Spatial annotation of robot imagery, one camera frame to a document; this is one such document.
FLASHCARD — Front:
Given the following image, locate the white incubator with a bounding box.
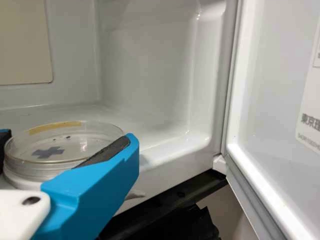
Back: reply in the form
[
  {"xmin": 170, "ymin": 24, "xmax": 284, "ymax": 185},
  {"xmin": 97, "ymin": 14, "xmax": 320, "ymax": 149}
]
[{"xmin": 0, "ymin": 0, "xmax": 239, "ymax": 216}]

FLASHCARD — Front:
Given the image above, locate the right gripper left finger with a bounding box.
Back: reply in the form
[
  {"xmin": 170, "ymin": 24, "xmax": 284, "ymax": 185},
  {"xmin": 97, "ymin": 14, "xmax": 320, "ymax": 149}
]
[{"xmin": 0, "ymin": 128, "xmax": 13, "ymax": 176}]

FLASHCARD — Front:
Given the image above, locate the petri dish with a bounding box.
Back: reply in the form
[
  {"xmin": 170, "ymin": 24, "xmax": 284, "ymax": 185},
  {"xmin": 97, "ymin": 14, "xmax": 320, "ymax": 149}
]
[{"xmin": 2, "ymin": 120, "xmax": 126, "ymax": 190}]

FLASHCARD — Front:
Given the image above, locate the incubator door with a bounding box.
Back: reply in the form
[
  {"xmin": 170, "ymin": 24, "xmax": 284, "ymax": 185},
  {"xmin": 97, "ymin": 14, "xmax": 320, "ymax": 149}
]
[{"xmin": 220, "ymin": 0, "xmax": 320, "ymax": 240}]

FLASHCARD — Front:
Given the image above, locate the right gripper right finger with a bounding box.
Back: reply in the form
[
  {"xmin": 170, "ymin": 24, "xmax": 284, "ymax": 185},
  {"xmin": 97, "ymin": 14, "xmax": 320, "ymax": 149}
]
[{"xmin": 31, "ymin": 132, "xmax": 140, "ymax": 240}]

